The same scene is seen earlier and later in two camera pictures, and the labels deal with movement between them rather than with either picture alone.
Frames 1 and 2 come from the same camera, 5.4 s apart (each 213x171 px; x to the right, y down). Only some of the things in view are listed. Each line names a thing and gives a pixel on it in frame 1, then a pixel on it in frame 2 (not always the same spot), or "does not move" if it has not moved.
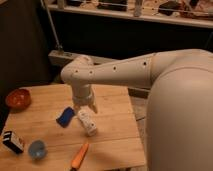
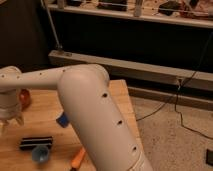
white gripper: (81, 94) to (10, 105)
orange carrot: (77, 161) does not move
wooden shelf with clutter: (185, 12) does not move
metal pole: (59, 46) does not move
